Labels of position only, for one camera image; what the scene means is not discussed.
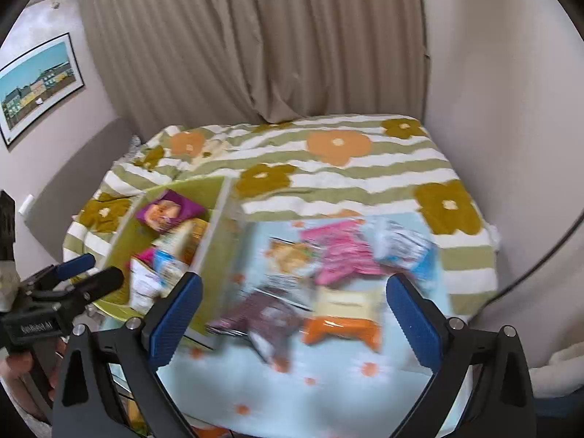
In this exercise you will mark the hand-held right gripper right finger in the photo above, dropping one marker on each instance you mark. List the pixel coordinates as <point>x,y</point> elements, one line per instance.
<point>415,324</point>

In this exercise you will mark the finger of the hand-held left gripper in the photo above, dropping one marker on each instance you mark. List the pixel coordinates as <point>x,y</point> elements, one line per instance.
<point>102,283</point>
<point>75,264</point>

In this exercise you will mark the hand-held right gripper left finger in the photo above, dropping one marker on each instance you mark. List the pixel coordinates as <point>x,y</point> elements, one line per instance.
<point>175,319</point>

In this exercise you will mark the white grey snack packet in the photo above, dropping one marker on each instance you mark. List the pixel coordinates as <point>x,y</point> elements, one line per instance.
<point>146,287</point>

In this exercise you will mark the pink white snack packet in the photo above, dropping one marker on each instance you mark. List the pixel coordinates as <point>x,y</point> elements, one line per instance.
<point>147,255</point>

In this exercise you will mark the green cardboard box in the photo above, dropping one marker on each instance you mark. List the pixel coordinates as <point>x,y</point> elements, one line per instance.
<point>130,230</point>

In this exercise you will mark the yellow snack packet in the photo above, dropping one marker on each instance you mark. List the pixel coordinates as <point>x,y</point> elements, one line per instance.
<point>187,237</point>

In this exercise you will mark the purple snack packet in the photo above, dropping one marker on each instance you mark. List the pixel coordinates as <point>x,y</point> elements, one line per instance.
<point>171,210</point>

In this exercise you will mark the person's left hand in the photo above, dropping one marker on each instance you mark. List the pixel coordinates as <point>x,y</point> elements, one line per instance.
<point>16,369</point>

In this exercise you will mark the orange snack packet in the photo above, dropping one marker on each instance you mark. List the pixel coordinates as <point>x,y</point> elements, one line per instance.
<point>342,333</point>

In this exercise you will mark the pale blue white snack packet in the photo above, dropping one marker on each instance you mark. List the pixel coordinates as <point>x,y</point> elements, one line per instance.
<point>401,246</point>

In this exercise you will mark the dark brown snack packet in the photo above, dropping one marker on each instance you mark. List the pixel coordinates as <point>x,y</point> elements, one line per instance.
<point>264,319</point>

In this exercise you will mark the grey padded headboard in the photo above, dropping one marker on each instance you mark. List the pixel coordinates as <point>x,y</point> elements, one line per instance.
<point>82,169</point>

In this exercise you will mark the light blue daisy table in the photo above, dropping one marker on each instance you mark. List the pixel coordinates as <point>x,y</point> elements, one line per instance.
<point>319,397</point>

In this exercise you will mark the white packet with snack picture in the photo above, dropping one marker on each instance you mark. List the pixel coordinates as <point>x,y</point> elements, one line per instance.
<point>287,260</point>

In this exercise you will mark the cream cloth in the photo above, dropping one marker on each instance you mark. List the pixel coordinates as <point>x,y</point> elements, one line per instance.
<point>561,369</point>

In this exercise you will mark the black curved lamp pole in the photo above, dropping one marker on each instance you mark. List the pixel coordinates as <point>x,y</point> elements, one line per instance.
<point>554,260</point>

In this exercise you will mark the green striped flower blanket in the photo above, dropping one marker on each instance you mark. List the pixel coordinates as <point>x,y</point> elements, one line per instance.
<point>365,178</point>

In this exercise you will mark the beige curtain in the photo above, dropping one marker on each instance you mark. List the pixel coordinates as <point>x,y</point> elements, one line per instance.
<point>251,41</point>

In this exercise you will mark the white wall switch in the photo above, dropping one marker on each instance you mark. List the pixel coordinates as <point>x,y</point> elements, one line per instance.
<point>27,204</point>

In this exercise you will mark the wall poster of houses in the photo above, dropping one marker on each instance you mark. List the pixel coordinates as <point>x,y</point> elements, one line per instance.
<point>39,86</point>

